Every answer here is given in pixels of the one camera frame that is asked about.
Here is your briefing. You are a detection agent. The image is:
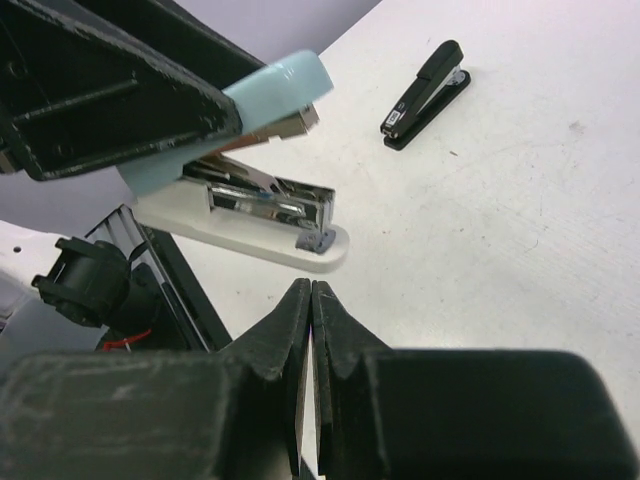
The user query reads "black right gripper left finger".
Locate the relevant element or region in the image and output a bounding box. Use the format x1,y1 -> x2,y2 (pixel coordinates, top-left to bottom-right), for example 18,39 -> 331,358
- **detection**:
1,279 -> 310,479

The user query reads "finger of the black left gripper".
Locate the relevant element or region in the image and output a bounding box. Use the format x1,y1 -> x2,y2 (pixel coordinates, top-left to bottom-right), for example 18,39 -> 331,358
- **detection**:
1,1 -> 261,181

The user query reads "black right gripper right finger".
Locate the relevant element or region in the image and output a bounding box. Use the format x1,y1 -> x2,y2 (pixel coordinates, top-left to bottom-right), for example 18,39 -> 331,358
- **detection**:
311,281 -> 639,479

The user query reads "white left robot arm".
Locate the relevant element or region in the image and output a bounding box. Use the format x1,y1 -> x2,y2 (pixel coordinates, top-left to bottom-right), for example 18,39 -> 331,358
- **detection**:
1,1 -> 261,350

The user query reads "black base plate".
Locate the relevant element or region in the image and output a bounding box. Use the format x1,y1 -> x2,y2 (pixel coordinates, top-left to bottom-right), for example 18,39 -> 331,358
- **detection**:
83,203 -> 234,354

